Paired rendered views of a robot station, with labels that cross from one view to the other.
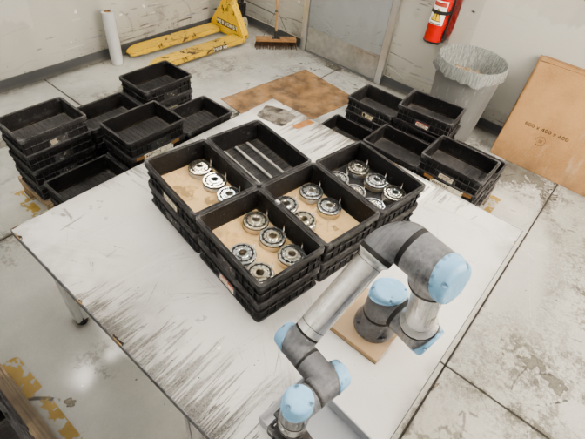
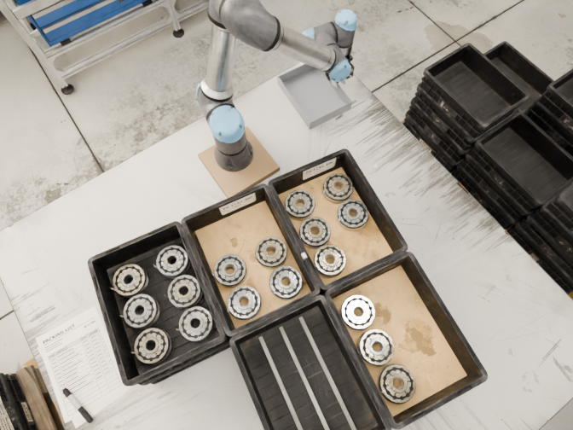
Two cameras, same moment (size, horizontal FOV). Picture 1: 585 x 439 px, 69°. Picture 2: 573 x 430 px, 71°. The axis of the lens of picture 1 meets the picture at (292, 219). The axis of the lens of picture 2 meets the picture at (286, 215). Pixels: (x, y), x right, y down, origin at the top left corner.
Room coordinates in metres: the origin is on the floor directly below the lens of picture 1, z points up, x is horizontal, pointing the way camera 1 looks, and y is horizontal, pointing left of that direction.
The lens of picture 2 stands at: (1.54, 0.15, 2.09)
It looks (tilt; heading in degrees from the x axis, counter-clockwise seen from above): 68 degrees down; 202
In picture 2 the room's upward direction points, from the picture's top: 2 degrees counter-clockwise
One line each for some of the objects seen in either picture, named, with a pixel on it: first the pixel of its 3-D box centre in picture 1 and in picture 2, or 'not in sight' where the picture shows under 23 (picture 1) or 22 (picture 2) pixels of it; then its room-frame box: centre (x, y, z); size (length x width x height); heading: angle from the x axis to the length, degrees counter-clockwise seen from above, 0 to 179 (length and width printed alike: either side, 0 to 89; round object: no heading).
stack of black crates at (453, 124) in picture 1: (422, 134); not in sight; (2.76, -0.87, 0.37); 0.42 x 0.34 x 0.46; 55
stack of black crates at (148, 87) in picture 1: (159, 104); not in sight; (2.69, 1.06, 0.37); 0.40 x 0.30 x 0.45; 145
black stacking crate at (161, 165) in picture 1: (200, 185); (397, 335); (1.33, 0.40, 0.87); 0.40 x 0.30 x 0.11; 46
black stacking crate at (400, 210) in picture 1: (366, 184); (159, 300); (1.48, -0.31, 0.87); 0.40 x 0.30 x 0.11; 46
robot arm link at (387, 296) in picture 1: (386, 300); (228, 128); (0.85, -0.35, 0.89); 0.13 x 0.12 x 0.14; 44
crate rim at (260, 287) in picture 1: (258, 233); (335, 215); (1.05, 0.11, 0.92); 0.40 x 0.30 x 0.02; 46
